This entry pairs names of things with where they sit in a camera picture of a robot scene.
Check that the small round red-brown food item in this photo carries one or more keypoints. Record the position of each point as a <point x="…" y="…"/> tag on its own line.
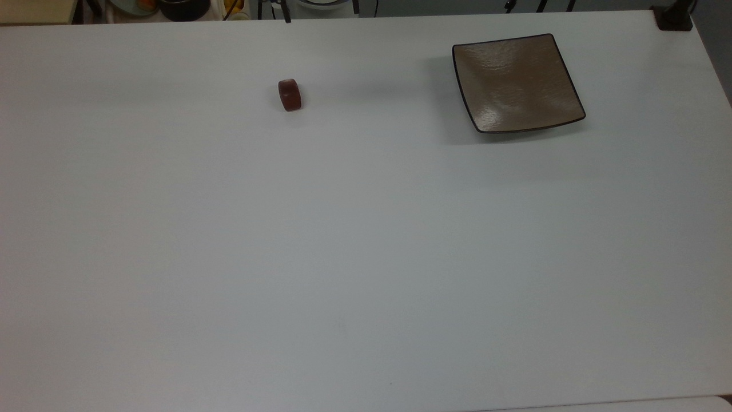
<point x="290" y="96"/>

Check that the yellow item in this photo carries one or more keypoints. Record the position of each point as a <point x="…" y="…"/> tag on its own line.
<point x="234" y="4"/>

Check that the square brown ceramic plate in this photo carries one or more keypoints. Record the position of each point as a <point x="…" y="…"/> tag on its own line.
<point x="517" y="83"/>

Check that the black pot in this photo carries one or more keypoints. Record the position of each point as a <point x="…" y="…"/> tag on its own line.
<point x="184" y="8"/>

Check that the pale bowl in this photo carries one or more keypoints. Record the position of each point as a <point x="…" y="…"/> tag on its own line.
<point x="134" y="6"/>

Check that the black tripod legs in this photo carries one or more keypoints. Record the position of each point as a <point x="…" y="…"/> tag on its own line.
<point x="540" y="4"/>

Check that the beige box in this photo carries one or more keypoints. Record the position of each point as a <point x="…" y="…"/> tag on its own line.
<point x="34" y="10"/>

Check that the black camera stand base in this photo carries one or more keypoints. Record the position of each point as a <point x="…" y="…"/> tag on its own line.
<point x="675" y="18"/>

